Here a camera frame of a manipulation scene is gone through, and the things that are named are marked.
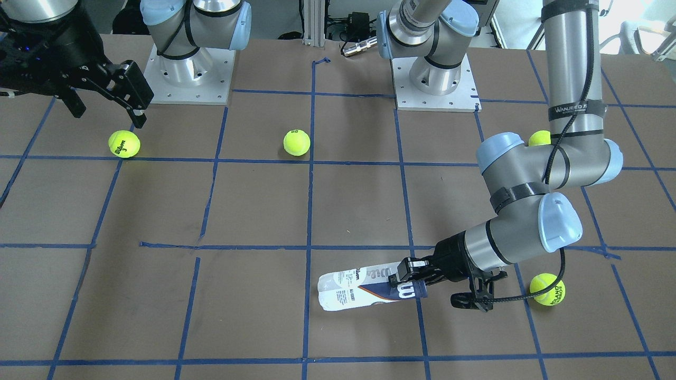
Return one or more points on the white blue tennis ball can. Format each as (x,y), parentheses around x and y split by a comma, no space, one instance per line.
(364,287)

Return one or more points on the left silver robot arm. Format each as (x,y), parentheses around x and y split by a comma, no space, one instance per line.
(532,216)

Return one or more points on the tennis ball centre back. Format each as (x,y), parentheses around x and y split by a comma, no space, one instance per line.
(296,142)

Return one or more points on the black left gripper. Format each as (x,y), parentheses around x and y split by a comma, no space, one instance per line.
(449,252)

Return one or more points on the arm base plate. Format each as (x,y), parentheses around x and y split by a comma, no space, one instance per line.
(185,87)
(438,97)

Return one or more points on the tennis ball near base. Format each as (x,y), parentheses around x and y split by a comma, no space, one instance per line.
(541,137)
(124,144)

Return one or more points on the silver metal cylinder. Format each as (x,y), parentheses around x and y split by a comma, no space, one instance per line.
(359,47)

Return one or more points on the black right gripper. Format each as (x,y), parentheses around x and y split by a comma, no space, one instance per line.
(59,48)

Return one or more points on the aluminium frame post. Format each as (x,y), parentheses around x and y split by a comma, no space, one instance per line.
(313,18)

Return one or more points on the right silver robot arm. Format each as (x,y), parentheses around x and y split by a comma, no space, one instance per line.
(179,28)

